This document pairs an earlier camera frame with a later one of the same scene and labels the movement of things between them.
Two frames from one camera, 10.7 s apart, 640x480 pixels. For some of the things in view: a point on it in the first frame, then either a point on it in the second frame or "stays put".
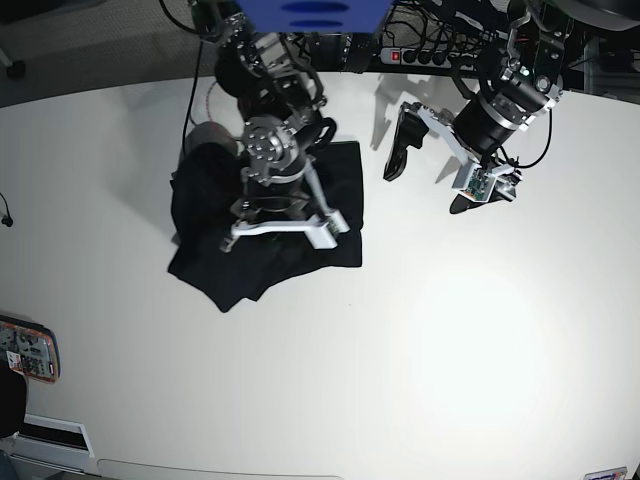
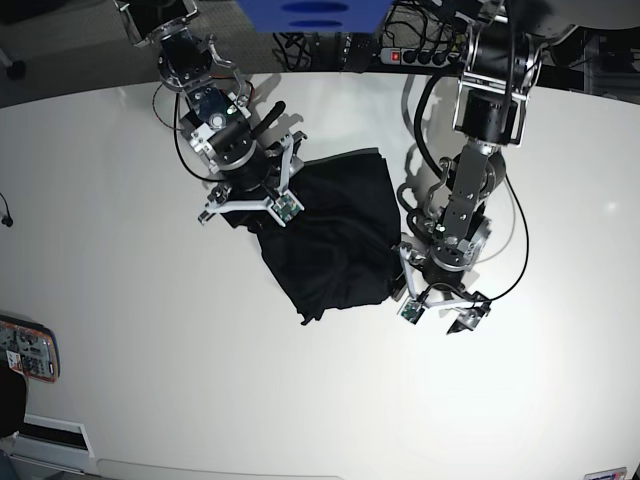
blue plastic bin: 315,16 stays put
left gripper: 476,126 -> 445,266
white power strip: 427,57 stays put
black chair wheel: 17,70 stays put
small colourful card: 610,474 stays put
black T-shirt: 207,192 -> 339,251
